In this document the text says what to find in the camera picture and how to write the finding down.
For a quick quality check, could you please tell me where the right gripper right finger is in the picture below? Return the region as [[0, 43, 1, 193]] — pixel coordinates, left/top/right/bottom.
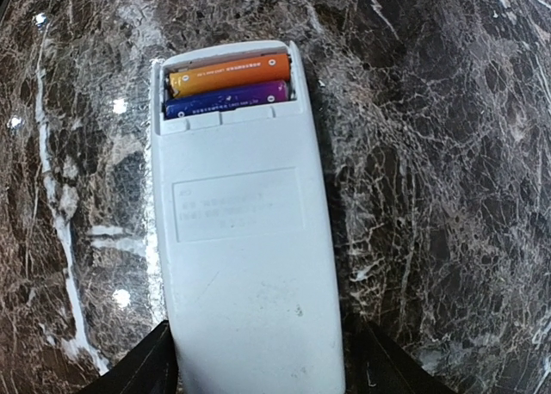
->
[[344, 314, 452, 393]]

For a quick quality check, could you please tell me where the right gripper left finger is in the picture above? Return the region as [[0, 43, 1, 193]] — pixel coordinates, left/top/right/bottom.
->
[[77, 320, 178, 394]]

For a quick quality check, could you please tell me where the white remote control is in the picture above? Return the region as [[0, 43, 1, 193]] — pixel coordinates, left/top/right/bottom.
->
[[150, 40, 345, 393]]

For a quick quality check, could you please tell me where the blue purple battery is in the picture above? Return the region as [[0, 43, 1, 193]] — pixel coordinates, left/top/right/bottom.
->
[[164, 80, 289, 120]]

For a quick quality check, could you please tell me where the orange battery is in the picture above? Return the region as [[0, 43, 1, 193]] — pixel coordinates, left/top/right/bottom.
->
[[168, 53, 291, 98]]

